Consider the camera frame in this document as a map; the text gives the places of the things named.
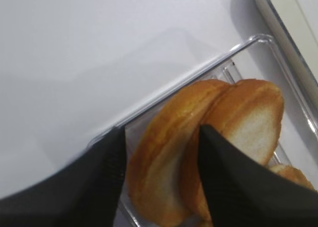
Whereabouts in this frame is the clear plastic bun container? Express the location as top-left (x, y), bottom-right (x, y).
top-left (87, 33), bottom-right (318, 227)

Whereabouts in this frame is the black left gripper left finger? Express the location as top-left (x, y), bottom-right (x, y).
top-left (0, 127), bottom-right (127, 227)

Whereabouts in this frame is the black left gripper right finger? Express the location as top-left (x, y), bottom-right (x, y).
top-left (200, 125), bottom-right (318, 227)

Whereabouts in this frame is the white metal baking tray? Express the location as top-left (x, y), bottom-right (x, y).
top-left (255, 0), bottom-right (318, 91)

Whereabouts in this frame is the bun half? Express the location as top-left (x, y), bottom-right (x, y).
top-left (179, 79), bottom-right (284, 222)
top-left (126, 79), bottom-right (231, 227)
top-left (269, 164), bottom-right (315, 191)

